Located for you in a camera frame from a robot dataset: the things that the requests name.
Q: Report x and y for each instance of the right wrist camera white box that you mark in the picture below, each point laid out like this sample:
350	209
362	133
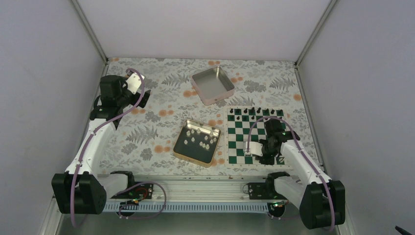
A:
252	148

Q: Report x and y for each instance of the left wrist camera silver plate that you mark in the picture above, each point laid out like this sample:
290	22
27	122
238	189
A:
134	83

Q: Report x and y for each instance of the pink square tin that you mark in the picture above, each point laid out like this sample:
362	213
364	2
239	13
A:
212	85

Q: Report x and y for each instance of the aluminium frame post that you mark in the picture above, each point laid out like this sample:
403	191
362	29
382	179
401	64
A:
331	4
89	30

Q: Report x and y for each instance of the aluminium mounting rail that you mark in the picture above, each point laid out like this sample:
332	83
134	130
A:
196	197

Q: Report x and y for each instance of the right aluminium frame post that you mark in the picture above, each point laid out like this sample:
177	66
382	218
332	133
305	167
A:
331	4

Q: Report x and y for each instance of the floral table mat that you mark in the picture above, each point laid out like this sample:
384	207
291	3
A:
145	137

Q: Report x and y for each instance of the white chess pieces group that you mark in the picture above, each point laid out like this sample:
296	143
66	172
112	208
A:
200	138

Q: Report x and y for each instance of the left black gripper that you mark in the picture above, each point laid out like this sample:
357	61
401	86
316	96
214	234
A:
145	99

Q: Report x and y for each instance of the black chess pieces row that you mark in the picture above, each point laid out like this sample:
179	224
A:
251	113

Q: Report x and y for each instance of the gold square tin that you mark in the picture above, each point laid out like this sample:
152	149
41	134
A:
193	153

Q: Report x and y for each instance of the left aluminium frame post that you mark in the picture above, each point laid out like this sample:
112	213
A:
89	30

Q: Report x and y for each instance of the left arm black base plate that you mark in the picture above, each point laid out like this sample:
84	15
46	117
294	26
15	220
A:
137	193

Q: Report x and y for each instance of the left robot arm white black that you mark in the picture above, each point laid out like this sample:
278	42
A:
78	190

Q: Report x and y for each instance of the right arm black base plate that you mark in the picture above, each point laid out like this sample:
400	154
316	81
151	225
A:
261	191

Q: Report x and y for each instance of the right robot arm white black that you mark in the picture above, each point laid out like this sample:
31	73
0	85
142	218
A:
320	200

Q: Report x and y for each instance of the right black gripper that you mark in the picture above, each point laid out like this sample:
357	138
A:
269	161

